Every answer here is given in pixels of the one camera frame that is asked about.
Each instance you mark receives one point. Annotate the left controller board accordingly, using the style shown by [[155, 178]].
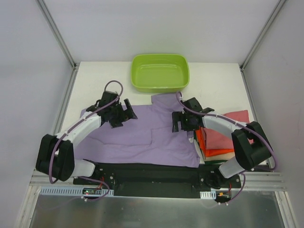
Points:
[[76, 193]]

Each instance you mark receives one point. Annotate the right aluminium frame post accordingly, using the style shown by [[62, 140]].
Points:
[[269, 22]]

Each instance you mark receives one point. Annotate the right controller board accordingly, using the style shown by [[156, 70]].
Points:
[[212, 199]]

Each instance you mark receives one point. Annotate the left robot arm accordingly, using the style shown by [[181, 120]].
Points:
[[56, 152]]

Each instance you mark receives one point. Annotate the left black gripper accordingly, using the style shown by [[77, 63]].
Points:
[[122, 115]]

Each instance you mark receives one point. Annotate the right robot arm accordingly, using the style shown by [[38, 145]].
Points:
[[250, 144]]

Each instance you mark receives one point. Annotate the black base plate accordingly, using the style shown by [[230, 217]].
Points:
[[150, 180]]

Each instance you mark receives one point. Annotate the beige folded t shirt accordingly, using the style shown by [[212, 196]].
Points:
[[221, 157]]

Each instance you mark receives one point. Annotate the dark green folded t shirt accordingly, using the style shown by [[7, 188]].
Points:
[[201, 159]]

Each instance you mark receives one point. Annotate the purple t shirt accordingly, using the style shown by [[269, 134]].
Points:
[[147, 139]]

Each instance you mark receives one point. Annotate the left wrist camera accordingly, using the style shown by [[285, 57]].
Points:
[[111, 91]]

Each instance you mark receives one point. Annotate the aluminium frame post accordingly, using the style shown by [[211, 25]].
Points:
[[269, 22], [56, 33]]

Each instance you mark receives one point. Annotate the controller board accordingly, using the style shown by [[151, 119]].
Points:
[[212, 199], [76, 193]]

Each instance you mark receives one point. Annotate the green plastic basin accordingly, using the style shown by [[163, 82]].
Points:
[[159, 73]]

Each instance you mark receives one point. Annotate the orange folded t shirt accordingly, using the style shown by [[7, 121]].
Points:
[[202, 146]]

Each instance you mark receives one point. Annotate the pink folded t shirt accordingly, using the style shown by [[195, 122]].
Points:
[[215, 140]]

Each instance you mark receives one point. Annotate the left aluminium frame post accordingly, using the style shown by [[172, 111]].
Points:
[[56, 33]]

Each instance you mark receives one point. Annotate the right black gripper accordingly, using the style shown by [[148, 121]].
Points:
[[181, 121]]

